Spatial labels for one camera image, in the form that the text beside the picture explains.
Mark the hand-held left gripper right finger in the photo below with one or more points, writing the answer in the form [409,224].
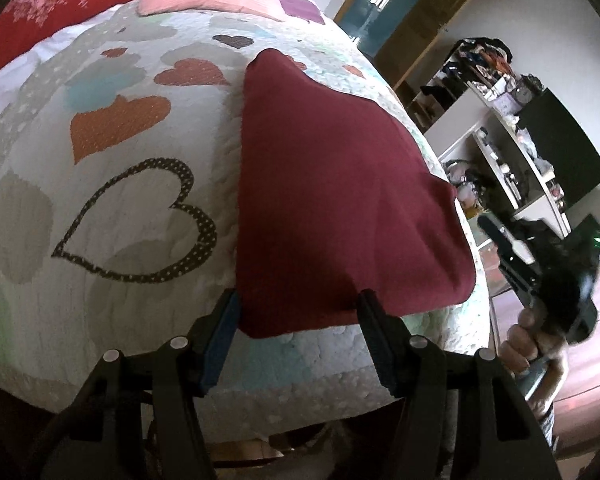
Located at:
[380,345]

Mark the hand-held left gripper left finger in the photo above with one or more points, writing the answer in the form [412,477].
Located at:
[220,340]

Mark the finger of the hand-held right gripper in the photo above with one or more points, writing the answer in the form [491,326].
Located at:
[510,255]

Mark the maroon garment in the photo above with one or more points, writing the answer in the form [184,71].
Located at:
[330,185]

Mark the person's right forearm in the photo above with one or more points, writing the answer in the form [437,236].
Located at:
[550,390]

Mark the pile of clothes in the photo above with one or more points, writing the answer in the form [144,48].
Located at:
[482,57]

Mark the person's right hand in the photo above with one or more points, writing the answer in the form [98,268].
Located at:
[522,342]

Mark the pink bag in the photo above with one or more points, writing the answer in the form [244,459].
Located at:
[462,185]

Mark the white heart-patterned quilt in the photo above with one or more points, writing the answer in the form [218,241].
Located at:
[130,285]

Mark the black television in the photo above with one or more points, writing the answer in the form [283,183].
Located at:
[560,150]

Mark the white shelf unit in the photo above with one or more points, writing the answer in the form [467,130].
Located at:
[455,130]

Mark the wooden door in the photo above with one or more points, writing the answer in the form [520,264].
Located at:
[430,20]

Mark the teal glass door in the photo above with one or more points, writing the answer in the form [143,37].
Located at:
[375,15]

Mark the purple pillow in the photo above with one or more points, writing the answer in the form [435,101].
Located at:
[300,7]

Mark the red patterned pillow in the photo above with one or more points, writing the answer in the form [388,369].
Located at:
[55,15]

